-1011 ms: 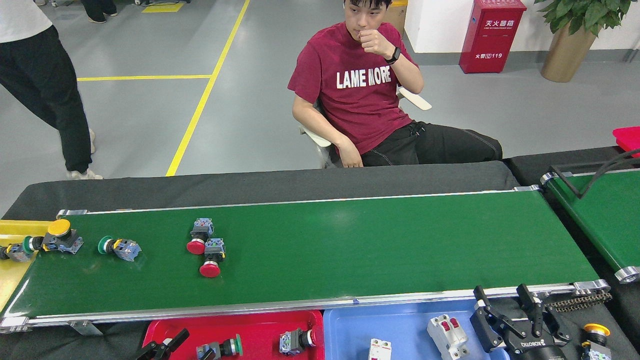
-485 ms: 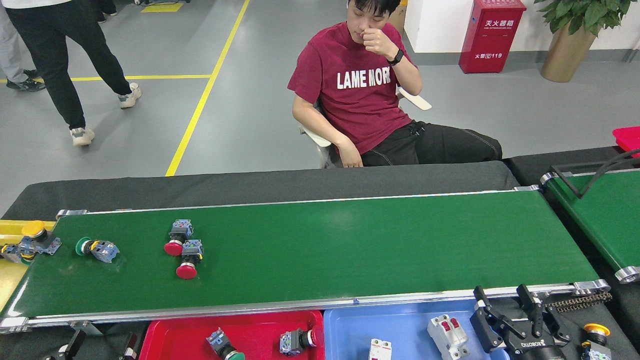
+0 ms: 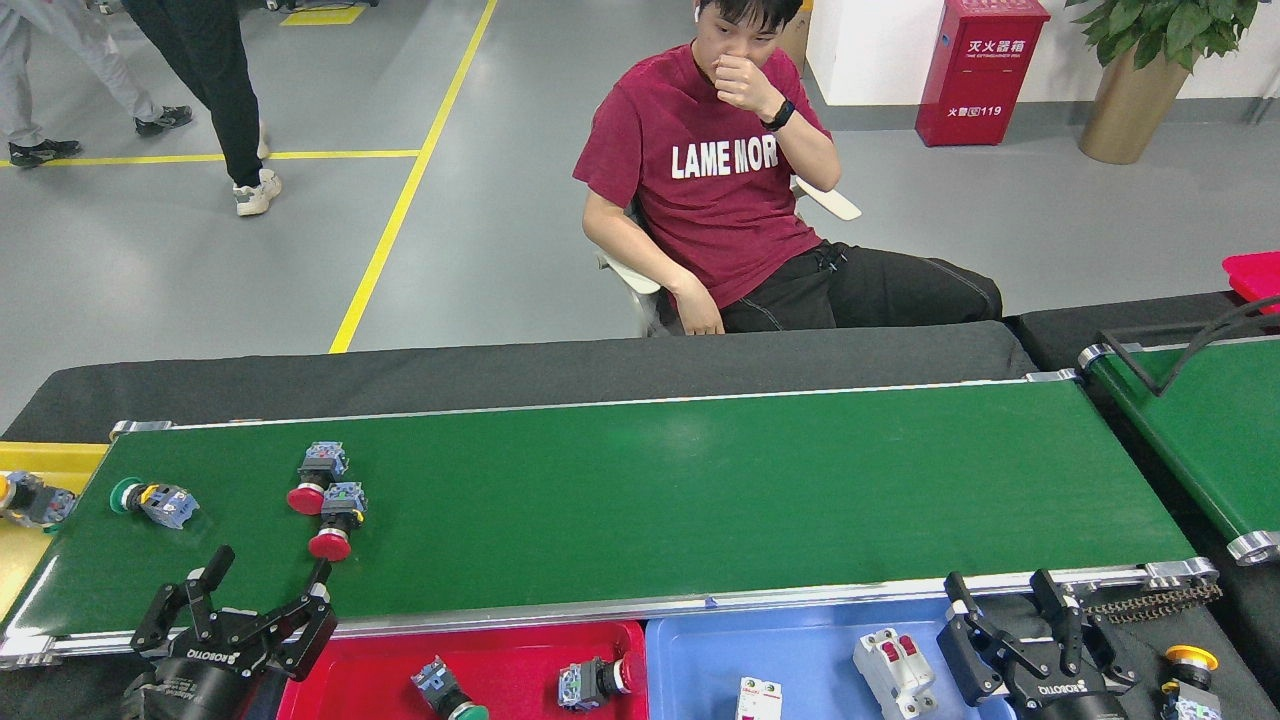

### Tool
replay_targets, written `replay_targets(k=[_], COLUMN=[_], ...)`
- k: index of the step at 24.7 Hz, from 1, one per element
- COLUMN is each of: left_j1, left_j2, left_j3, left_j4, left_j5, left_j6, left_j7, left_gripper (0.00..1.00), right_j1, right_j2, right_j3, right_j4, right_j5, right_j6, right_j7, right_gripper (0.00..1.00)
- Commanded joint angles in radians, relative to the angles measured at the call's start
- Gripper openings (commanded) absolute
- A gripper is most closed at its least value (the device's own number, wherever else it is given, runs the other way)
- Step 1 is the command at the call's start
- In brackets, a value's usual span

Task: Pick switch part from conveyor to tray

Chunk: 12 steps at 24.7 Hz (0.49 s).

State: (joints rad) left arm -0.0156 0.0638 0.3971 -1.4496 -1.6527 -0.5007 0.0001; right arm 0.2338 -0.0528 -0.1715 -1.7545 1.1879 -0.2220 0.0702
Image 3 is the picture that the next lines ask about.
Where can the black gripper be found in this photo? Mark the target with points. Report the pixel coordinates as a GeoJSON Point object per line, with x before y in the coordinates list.
{"type": "Point", "coordinates": [210, 680]}
{"type": "Point", "coordinates": [1060, 695]}

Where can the white circuit breaker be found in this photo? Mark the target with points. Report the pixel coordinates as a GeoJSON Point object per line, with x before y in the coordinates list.
{"type": "Point", "coordinates": [760, 700]}
{"type": "Point", "coordinates": [895, 675]}

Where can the green mushroom push button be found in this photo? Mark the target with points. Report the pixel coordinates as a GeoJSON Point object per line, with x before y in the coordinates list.
{"type": "Point", "coordinates": [170, 505]}
{"type": "Point", "coordinates": [440, 685]}

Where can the red mushroom push button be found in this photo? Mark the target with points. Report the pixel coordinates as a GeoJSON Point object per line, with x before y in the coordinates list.
{"type": "Point", "coordinates": [329, 545]}
{"type": "Point", "coordinates": [305, 500]}
{"type": "Point", "coordinates": [590, 683]}

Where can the person's left forearm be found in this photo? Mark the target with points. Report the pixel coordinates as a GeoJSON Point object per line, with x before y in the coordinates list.
{"type": "Point", "coordinates": [812, 150]}

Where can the person's right forearm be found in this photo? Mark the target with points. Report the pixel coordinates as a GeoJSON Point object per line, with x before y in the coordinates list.
{"type": "Point", "coordinates": [635, 255]}

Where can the red plastic tray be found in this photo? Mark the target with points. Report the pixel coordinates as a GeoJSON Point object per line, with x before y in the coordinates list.
{"type": "Point", "coordinates": [360, 680]}

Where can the green feeder conveyor belt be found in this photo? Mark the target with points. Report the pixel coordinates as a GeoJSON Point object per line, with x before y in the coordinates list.
{"type": "Point", "coordinates": [1215, 430]}

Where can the blue plastic tray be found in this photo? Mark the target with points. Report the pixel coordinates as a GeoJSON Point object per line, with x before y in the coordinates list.
{"type": "Point", "coordinates": [700, 650]}

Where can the long green conveyor belt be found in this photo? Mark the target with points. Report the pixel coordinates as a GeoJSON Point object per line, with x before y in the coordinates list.
{"type": "Point", "coordinates": [700, 490]}

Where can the person's right hand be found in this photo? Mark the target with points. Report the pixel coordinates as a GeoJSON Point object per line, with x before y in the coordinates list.
{"type": "Point", "coordinates": [700, 315]}

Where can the person's left hand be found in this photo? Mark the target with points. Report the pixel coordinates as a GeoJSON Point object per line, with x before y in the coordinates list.
{"type": "Point", "coordinates": [745, 82]}

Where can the yellow mushroom push button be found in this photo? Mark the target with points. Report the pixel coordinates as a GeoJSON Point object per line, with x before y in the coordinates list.
{"type": "Point", "coordinates": [40, 505]}
{"type": "Point", "coordinates": [1192, 657]}

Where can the yellow plastic bin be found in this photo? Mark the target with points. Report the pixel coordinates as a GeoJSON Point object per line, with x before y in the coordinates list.
{"type": "Point", "coordinates": [30, 560]}

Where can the black angled guide bar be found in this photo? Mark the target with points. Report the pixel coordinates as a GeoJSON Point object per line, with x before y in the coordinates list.
{"type": "Point", "coordinates": [1128, 365]}

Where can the red plastic bin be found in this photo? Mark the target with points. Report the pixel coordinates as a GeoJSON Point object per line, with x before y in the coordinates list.
{"type": "Point", "coordinates": [1255, 278]}

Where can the grey office chair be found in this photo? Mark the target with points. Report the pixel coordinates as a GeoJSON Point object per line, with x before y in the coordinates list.
{"type": "Point", "coordinates": [630, 280]}

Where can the walking person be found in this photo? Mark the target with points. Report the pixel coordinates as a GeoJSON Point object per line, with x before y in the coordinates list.
{"type": "Point", "coordinates": [60, 60]}
{"type": "Point", "coordinates": [215, 90]}

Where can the seated person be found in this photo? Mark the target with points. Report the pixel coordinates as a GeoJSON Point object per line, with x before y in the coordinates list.
{"type": "Point", "coordinates": [720, 200]}

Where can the green potted plant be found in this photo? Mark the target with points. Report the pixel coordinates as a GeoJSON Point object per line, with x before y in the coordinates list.
{"type": "Point", "coordinates": [1130, 110]}

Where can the red fire extinguisher box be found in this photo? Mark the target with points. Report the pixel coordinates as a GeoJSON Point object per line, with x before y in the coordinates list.
{"type": "Point", "coordinates": [982, 75]}

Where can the person's black wrist watch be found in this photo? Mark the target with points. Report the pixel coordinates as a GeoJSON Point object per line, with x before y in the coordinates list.
{"type": "Point", "coordinates": [778, 115]}

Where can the brown cardboard box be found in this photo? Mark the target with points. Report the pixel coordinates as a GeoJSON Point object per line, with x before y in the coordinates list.
{"type": "Point", "coordinates": [797, 40]}

